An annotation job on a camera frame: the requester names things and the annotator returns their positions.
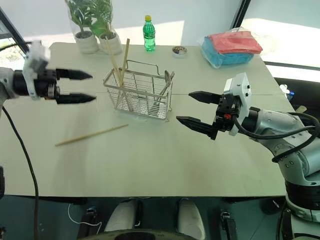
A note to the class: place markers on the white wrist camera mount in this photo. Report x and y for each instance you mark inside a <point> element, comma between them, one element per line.
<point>240,86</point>
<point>33,61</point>

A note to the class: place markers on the blue folded cloth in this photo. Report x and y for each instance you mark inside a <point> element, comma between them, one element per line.
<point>232,59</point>

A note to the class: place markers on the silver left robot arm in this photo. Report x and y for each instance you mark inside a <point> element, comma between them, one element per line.
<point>6,81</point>

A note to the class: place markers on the clear plastic bag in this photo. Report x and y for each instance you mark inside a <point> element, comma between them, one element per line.
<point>212,61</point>

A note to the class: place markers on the metal spoon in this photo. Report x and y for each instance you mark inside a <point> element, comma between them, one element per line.
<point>167,76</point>
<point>172,75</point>

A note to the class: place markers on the potted plant in white pot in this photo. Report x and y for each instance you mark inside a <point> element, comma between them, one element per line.
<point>86,41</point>
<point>110,42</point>

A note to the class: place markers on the wooden chopstick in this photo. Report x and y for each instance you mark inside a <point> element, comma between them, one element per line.
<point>91,135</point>
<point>125,56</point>
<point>113,58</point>

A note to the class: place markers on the black table leg caster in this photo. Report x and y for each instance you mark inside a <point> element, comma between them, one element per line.
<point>228,225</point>
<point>90,216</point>

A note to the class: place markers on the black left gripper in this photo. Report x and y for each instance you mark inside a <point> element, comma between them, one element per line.
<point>46,83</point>

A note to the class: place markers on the small round white tin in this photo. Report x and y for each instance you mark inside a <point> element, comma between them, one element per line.
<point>179,51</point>

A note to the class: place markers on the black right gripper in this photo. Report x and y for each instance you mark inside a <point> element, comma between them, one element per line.
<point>226,112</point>

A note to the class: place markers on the dark slanted frame bar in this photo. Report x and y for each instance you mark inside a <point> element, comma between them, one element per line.
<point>11,26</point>

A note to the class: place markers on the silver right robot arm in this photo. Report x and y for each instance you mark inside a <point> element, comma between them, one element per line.
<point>277,122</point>

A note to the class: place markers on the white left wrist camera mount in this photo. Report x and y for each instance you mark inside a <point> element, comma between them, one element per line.
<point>33,61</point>

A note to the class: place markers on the clear bottle with blue cap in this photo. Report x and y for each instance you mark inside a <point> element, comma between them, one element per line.
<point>290,94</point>

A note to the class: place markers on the dark window frame post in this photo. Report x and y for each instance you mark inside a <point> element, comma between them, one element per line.
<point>242,12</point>

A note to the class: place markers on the red folded cloth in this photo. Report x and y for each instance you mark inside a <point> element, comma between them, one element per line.
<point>235,42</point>

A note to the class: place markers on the dark rounded robot body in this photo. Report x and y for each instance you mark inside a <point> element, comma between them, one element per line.
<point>140,235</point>

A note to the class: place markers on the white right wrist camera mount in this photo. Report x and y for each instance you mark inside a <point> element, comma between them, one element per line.
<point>240,86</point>

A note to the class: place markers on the green plastic bottle yellow cap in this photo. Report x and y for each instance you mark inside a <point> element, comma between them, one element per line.
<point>149,36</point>

